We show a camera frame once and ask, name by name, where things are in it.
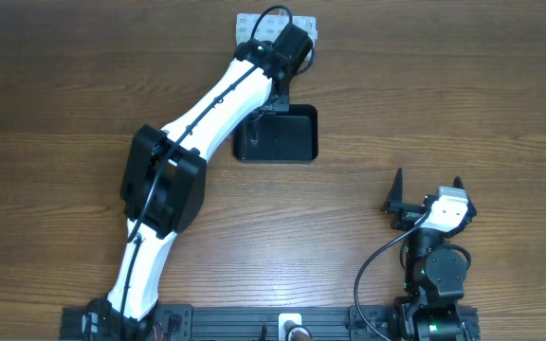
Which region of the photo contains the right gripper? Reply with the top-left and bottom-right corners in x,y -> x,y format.
380,167 -> 478,232

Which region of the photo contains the clear test tube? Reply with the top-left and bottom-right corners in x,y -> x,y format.
248,116 -> 261,149

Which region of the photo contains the black tray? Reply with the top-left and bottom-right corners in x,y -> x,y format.
232,103 -> 320,165

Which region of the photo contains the white test tube rack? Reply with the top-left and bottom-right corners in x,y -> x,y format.
235,12 -> 319,48

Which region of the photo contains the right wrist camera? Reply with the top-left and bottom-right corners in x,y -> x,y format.
427,186 -> 471,233

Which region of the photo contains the mounting rail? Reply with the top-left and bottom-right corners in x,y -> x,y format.
59,304 -> 482,341

